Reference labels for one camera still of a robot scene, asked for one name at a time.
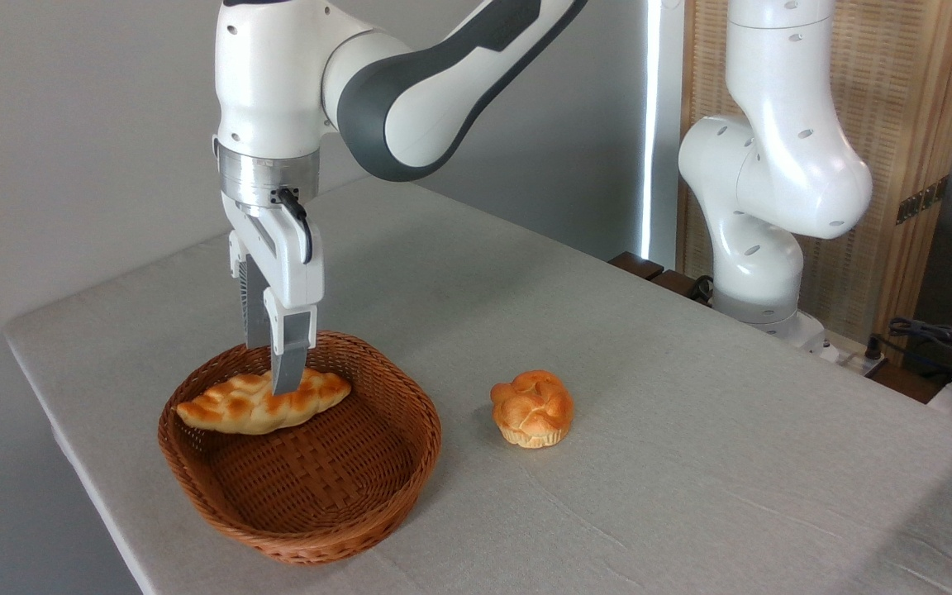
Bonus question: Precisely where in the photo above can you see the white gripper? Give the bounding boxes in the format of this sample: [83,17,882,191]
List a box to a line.
[222,195,326,397]

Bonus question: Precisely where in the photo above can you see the long braided bread loaf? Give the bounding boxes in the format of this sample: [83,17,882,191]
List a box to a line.
[175,369,353,436]

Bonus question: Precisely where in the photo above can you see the brown woven wicker basket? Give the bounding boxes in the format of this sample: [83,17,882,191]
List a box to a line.
[158,330,443,567]

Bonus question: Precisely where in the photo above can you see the round knotted bread bun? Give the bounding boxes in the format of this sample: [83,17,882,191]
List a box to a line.
[490,369,575,450]

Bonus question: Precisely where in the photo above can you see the dark brown wooden block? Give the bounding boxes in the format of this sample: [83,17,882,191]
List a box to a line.
[650,269,713,306]
[608,251,666,281]

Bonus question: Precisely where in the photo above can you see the light grey tablecloth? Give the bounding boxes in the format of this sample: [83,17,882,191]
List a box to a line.
[3,175,952,595]

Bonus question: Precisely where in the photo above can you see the white power strip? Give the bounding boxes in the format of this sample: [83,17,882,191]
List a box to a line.
[823,334,892,378]

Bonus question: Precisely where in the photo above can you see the metal screen hinge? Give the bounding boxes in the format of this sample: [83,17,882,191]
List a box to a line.
[895,174,951,226]

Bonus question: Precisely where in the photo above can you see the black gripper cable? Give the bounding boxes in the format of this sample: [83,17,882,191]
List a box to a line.
[271,188,315,266]

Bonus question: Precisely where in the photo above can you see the black cable bundle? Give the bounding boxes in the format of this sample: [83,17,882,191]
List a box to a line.
[886,317,952,391]

